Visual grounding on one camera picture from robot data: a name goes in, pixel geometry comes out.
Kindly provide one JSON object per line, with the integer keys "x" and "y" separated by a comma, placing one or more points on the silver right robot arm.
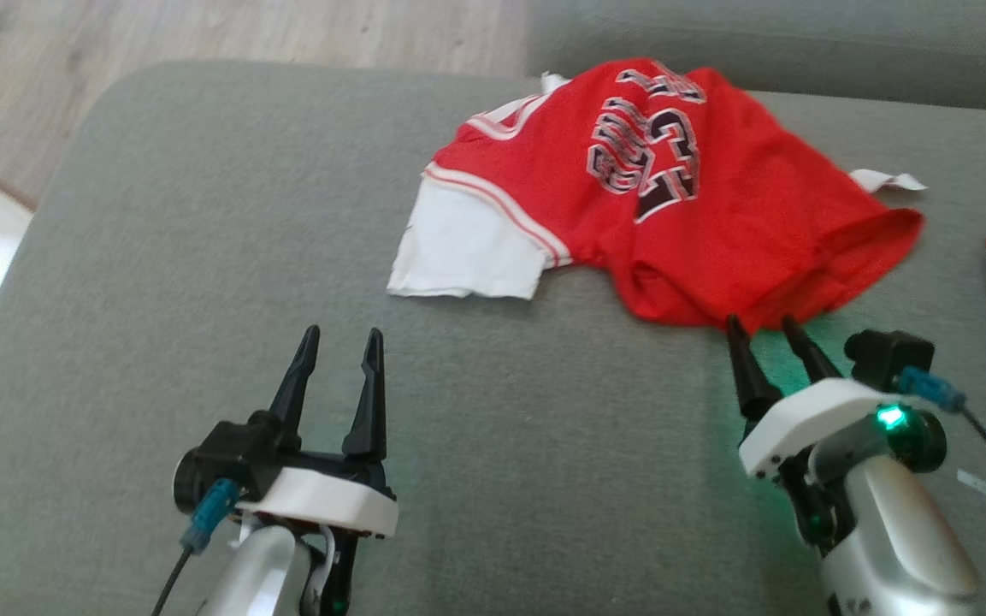
{"x": 894, "y": 530}

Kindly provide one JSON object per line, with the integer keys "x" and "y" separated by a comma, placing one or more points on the grey sofa backrest cushion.
{"x": 800, "y": 43}

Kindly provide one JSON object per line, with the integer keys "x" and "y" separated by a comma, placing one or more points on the red jersey white sleeves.
{"x": 715, "y": 231}

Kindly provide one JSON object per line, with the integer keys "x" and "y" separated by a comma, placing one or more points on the grey sofa seat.
{"x": 501, "y": 411}

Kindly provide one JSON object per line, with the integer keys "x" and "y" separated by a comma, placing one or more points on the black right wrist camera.
{"x": 886, "y": 355}

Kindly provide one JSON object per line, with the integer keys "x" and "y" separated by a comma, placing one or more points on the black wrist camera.
{"x": 227, "y": 453}
{"x": 886, "y": 355}

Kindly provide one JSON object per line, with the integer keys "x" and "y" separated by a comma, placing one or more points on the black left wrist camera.
{"x": 227, "y": 453}

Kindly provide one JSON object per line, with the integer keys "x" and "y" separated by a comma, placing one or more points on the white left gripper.
{"x": 330, "y": 505}

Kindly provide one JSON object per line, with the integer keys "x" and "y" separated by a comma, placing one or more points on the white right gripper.
{"x": 800, "y": 419}

